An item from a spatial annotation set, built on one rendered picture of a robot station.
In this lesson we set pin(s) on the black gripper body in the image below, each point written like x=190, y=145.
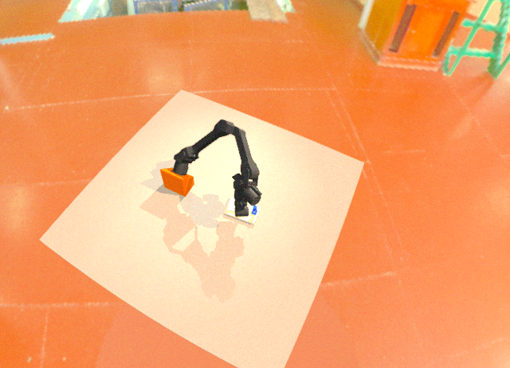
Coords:
x=240, y=210

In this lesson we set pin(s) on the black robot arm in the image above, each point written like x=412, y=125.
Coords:
x=249, y=169

